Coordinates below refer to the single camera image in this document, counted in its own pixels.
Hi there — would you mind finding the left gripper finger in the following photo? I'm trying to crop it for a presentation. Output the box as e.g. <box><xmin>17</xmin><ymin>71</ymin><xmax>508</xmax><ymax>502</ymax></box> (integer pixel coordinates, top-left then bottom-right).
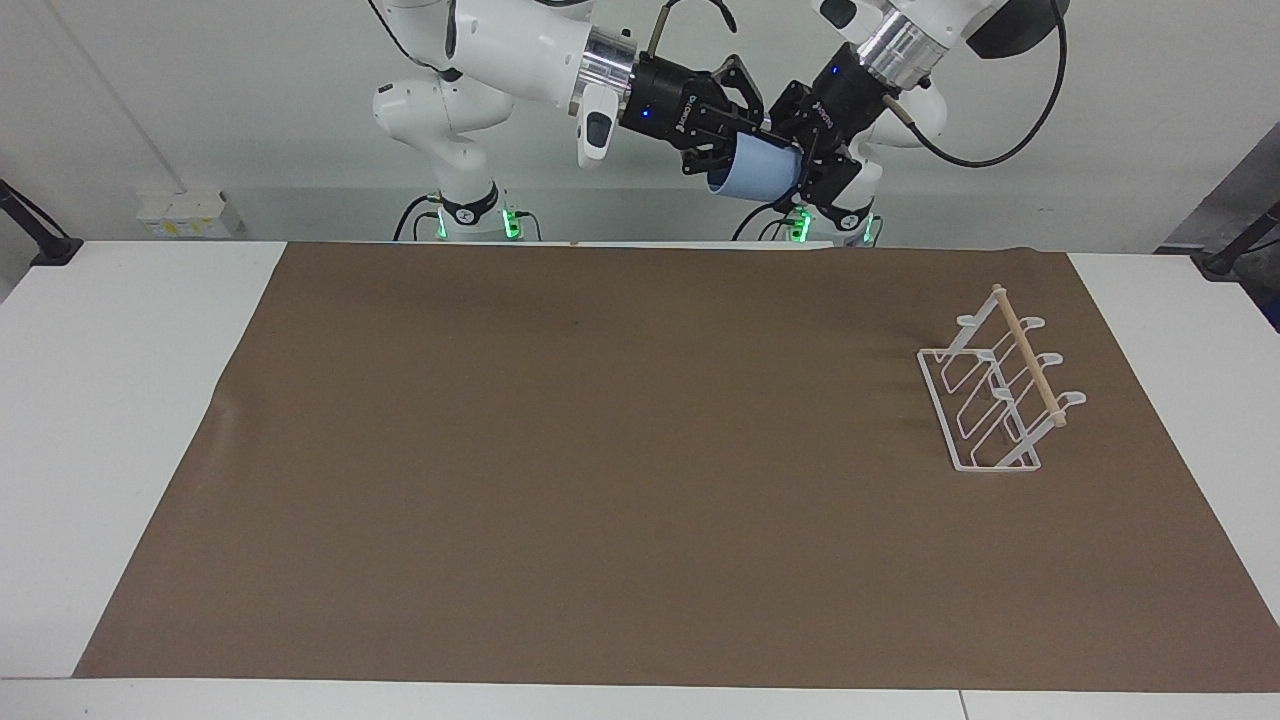
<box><xmin>767</xmin><ymin>80</ymin><xmax>817</xmax><ymax>143</ymax></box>
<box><xmin>797</xmin><ymin>140</ymin><xmax>869</xmax><ymax>208</ymax></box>

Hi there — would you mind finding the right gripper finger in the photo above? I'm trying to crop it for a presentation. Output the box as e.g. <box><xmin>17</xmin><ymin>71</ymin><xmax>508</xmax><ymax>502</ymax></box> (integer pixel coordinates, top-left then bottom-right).
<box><xmin>712</xmin><ymin>55</ymin><xmax>777</xmax><ymax>141</ymax></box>
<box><xmin>680</xmin><ymin>128</ymin><xmax>743</xmax><ymax>183</ymax></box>

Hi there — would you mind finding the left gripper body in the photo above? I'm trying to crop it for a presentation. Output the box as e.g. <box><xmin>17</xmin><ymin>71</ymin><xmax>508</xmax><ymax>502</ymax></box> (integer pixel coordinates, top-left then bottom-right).
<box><xmin>797</xmin><ymin>47</ymin><xmax>898</xmax><ymax>161</ymax></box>

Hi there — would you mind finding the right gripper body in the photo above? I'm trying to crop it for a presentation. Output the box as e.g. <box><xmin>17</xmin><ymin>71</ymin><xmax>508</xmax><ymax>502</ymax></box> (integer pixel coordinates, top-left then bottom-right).
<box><xmin>618</xmin><ymin>53</ymin><xmax>738</xmax><ymax>153</ymax></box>

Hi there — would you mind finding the light blue cup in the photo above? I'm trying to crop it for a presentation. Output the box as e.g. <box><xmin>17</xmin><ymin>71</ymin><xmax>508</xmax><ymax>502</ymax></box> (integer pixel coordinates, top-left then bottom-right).
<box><xmin>705</xmin><ymin>135</ymin><xmax>807</xmax><ymax>199</ymax></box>

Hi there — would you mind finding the black stand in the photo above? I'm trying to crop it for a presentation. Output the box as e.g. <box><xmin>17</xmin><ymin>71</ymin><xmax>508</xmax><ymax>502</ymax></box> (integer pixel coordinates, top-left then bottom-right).
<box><xmin>1193</xmin><ymin>199</ymin><xmax>1280</xmax><ymax>280</ymax></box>
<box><xmin>0</xmin><ymin>179</ymin><xmax>84</xmax><ymax>267</ymax></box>

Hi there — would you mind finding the white power strip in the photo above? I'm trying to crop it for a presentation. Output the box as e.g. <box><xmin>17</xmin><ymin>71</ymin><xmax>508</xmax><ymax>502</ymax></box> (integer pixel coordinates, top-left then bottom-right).
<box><xmin>136</xmin><ymin>189</ymin><xmax>232</xmax><ymax>240</ymax></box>

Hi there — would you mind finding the black cable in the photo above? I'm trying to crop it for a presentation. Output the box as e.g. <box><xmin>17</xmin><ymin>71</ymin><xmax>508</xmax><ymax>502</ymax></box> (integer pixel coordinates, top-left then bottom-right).
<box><xmin>392</xmin><ymin>194</ymin><xmax>443</xmax><ymax>243</ymax></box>
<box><xmin>880</xmin><ymin>0</ymin><xmax>1070</xmax><ymax>169</ymax></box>
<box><xmin>732</xmin><ymin>200</ymin><xmax>801</xmax><ymax>243</ymax></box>
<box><xmin>645</xmin><ymin>0</ymin><xmax>740</xmax><ymax>59</ymax></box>

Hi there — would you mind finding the white wire cup holder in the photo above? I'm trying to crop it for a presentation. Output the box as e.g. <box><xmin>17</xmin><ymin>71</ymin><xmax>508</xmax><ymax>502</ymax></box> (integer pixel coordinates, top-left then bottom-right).
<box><xmin>917</xmin><ymin>283</ymin><xmax>1088</xmax><ymax>475</ymax></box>

